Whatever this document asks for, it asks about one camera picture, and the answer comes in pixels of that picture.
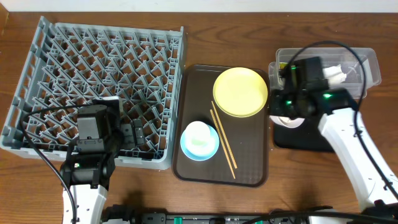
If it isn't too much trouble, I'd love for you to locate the white tissue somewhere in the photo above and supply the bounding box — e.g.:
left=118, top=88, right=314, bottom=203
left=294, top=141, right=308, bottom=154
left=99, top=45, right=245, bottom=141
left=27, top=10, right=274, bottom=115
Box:
left=323, top=65, right=347, bottom=85

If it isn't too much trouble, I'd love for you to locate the white bowl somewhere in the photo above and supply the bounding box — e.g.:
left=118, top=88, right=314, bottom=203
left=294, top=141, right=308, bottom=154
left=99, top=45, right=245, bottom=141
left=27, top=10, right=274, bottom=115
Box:
left=270, top=116, right=305, bottom=129

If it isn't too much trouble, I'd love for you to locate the light blue saucer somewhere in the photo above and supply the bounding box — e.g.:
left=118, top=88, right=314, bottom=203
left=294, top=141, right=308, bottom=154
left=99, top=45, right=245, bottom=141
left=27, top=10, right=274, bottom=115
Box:
left=180, top=121, right=220, bottom=161

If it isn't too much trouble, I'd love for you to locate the green snack wrapper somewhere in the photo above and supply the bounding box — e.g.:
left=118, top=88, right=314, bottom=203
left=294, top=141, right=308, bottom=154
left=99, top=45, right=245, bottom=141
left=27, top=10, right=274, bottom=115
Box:
left=279, top=62, right=289, bottom=70

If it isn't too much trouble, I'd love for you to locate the white plastic cup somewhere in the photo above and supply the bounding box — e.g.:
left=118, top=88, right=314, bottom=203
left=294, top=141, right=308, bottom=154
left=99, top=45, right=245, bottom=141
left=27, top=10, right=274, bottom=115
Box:
left=185, top=121, right=211, bottom=156

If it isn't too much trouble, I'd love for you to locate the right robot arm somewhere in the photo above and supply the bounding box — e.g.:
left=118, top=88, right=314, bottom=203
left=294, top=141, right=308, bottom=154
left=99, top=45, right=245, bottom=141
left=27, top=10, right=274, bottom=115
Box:
left=269, top=57, right=397, bottom=223

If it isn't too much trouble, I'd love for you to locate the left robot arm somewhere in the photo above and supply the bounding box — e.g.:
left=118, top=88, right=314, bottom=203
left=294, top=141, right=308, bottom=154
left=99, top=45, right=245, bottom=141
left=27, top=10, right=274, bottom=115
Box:
left=60, top=105, right=144, bottom=223

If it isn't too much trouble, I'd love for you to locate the clear plastic waste bin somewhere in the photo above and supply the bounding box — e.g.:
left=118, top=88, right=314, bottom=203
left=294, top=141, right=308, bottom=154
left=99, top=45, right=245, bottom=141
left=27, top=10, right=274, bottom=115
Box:
left=269, top=47, right=381, bottom=99

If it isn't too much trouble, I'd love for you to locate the black waste tray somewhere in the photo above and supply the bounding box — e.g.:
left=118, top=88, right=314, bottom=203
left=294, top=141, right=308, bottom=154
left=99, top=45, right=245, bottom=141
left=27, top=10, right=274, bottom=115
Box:
left=273, top=118, right=334, bottom=153

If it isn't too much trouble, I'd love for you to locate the grey plastic dishwasher rack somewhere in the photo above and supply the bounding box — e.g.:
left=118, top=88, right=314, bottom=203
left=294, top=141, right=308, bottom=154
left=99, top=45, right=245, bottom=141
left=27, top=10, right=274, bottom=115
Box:
left=1, top=17, right=186, bottom=170

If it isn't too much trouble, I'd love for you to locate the yellow round plate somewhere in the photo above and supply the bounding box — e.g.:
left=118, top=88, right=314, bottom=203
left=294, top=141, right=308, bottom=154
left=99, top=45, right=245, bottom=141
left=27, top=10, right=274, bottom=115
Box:
left=213, top=67, right=269, bottom=118

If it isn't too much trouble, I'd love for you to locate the brown plastic serving tray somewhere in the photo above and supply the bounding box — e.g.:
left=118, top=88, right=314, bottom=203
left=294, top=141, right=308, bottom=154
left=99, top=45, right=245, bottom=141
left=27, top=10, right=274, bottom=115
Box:
left=172, top=65, right=269, bottom=187

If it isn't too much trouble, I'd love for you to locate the wooden chopstick left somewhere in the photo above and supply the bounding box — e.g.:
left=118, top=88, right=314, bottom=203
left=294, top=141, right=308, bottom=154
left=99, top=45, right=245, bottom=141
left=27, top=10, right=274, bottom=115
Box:
left=210, top=109, right=236, bottom=179

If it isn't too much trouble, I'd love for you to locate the wooden chopstick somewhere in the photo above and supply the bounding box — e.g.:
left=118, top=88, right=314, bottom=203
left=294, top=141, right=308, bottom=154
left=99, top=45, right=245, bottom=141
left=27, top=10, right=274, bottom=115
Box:
left=211, top=101, right=238, bottom=169
left=210, top=109, right=236, bottom=179

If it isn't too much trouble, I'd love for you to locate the wooden chopstick right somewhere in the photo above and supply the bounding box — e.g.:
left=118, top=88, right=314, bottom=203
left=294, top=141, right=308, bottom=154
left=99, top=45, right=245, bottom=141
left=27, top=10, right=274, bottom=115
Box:
left=211, top=101, right=238, bottom=169

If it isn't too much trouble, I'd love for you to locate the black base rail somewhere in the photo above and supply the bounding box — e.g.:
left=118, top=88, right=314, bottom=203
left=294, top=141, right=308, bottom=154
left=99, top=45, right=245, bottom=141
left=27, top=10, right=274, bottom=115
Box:
left=100, top=203, right=397, bottom=224

